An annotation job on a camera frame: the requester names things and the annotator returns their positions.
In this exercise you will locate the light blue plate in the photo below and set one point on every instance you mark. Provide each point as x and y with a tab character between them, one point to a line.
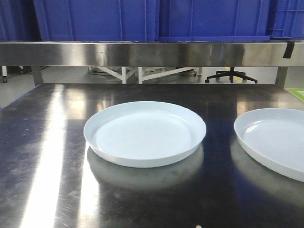
145	134
274	137

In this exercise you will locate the black office chair base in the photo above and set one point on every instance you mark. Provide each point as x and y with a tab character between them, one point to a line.
231	73

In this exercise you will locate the blue plastic crate centre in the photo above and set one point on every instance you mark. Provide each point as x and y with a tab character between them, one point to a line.
213	20

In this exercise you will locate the blue plastic crate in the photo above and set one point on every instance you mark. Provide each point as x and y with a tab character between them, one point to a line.
213	20
286	19
98	20

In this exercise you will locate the blue plastic crate left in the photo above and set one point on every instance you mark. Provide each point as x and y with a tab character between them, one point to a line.
98	20

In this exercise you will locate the black tape strip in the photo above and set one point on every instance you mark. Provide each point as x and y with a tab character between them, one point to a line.
289	50

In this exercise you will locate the blue plastic crate right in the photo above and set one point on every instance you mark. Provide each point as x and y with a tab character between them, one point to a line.
286	19

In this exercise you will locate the white table frame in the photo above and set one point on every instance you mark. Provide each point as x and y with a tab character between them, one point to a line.
143	73

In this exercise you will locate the steel shelf post left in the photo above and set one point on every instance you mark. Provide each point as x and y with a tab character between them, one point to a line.
37	75

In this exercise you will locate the steel shelf post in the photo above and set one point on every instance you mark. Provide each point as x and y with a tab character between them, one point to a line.
37	75
281	76

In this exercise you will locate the steel shelf post right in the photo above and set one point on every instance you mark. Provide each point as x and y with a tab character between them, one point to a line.
281	76

